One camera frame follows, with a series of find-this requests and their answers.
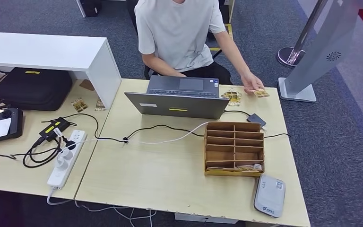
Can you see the black carrying case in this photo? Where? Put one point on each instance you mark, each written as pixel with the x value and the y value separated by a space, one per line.
pixel 34 91

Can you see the grey laptop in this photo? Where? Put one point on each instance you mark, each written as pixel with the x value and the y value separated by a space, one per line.
pixel 200 108

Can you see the person's left forearm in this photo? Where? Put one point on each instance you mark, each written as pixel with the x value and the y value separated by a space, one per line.
pixel 239 62

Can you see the silver stanchion post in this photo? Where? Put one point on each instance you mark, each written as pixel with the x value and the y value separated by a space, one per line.
pixel 289 58

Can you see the grey kiosk stand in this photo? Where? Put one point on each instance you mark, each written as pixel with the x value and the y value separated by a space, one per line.
pixel 322 47

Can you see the white power strip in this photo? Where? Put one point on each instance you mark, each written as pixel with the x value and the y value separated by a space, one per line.
pixel 58 176

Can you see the black computer tower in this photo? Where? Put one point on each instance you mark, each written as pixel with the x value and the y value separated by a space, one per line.
pixel 90 7

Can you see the white table support bracket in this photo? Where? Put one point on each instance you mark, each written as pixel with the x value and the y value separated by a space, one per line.
pixel 200 217

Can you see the person's left hand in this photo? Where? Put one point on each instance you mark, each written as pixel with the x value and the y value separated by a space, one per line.
pixel 251 82

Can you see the black office chair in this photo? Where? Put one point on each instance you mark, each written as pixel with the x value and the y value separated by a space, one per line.
pixel 131 12

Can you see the black plug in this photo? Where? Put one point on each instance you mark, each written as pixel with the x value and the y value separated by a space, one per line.
pixel 69 143

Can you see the person's right forearm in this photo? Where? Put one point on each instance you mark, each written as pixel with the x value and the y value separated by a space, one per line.
pixel 162 67

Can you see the white desk shelf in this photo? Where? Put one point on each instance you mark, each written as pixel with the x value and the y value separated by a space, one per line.
pixel 43 50

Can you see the wooden card organizer box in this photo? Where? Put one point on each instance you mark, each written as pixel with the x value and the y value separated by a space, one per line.
pixel 219 155

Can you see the yellow floor tape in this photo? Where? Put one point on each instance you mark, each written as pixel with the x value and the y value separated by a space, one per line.
pixel 230 31

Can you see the black remote controller with screen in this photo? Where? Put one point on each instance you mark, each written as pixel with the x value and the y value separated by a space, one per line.
pixel 14 127

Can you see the brown cardboard tag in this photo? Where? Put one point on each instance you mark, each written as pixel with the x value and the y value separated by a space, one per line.
pixel 87 85

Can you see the white round plug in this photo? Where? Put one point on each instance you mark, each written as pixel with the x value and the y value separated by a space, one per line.
pixel 67 153

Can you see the black power adapter yellow label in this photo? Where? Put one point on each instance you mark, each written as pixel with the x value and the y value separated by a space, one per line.
pixel 52 129

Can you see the small grey hub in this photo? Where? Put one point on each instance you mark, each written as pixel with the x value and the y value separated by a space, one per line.
pixel 256 120

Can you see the person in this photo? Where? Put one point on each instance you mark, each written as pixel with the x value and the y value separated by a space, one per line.
pixel 175 34

